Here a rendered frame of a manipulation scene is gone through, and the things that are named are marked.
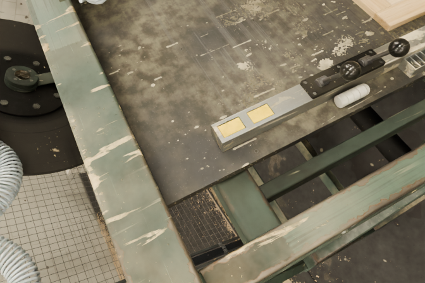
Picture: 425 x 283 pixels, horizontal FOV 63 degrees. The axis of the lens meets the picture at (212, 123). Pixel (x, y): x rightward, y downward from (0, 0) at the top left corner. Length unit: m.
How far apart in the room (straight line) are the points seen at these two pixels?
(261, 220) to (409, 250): 1.80
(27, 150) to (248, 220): 0.78
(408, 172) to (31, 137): 1.08
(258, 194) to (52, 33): 0.58
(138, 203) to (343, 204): 0.35
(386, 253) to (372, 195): 1.83
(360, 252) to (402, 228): 0.34
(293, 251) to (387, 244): 1.89
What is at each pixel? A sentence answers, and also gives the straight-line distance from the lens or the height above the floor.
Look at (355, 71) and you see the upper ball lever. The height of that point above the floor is 1.54.
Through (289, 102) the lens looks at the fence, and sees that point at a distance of 0.75.
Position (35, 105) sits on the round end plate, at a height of 1.83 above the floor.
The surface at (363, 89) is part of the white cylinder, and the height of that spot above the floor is 1.40.
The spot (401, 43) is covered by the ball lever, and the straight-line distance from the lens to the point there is 0.76.
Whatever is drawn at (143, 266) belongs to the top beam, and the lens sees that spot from 0.57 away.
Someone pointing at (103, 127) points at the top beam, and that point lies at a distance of 0.68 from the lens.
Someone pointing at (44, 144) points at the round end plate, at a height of 1.83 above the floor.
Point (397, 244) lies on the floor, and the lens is 2.46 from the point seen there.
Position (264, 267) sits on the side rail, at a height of 1.74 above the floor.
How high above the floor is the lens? 2.16
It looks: 41 degrees down
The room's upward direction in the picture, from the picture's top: 94 degrees counter-clockwise
